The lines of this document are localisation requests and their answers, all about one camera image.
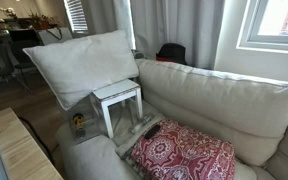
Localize black remote control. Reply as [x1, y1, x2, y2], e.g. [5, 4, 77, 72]
[144, 124, 161, 140]

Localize white square pillow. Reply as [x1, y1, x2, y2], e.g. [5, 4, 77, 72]
[22, 29, 140, 112]

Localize small white wooden chair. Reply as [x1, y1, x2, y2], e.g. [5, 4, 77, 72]
[89, 78, 144, 140]

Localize grey remote control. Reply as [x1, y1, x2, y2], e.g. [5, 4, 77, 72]
[130, 113, 156, 135]

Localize black hat with red band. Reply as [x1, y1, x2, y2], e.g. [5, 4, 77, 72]
[155, 42, 189, 66]

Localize clear plastic box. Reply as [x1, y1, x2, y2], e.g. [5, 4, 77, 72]
[63, 97, 119, 145]

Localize yellow black hand tool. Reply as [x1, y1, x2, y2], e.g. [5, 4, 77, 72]
[71, 113, 87, 139]

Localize beige fabric sofa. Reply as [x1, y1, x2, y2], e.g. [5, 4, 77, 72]
[52, 58, 288, 180]

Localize red patterned folded blanket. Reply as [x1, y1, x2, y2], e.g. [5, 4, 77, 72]
[130, 119, 237, 180]

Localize light grey curtain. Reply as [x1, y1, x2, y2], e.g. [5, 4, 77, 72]
[82, 0, 226, 71]

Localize white window blinds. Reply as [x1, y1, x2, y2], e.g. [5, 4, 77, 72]
[63, 0, 89, 34]

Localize white tote bag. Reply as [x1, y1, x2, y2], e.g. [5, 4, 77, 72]
[37, 26, 74, 46]

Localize potted plant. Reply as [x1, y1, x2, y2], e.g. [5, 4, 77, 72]
[27, 11, 60, 31]

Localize light wooden table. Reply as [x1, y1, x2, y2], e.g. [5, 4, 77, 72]
[0, 107, 64, 180]

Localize white window frame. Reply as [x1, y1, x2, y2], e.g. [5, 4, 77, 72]
[236, 0, 288, 54]

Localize black floor cable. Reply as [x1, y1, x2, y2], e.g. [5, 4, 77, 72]
[17, 116, 55, 164]

